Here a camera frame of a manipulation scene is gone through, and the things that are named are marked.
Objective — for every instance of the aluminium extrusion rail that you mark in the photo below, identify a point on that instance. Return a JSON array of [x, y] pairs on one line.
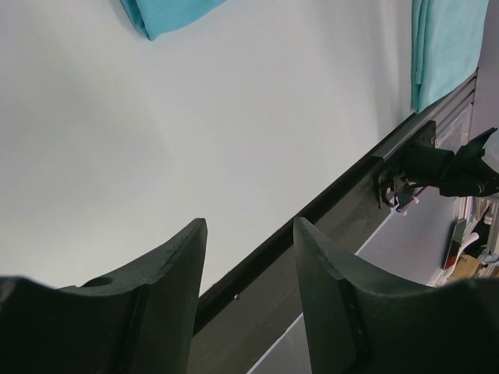
[[453, 104]]

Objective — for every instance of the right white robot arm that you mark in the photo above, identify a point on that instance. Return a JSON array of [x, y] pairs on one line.
[[472, 170]]

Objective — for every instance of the cyan blue t shirt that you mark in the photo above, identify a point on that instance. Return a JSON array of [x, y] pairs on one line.
[[152, 18]]

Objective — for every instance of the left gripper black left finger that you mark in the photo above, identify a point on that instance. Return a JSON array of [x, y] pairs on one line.
[[138, 318]]

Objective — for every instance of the folded teal t shirt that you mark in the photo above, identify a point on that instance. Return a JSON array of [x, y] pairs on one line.
[[447, 38]]

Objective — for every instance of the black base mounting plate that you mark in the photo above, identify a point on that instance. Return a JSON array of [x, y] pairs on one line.
[[252, 321]]

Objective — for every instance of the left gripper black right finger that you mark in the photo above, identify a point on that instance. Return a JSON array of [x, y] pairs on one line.
[[362, 319]]

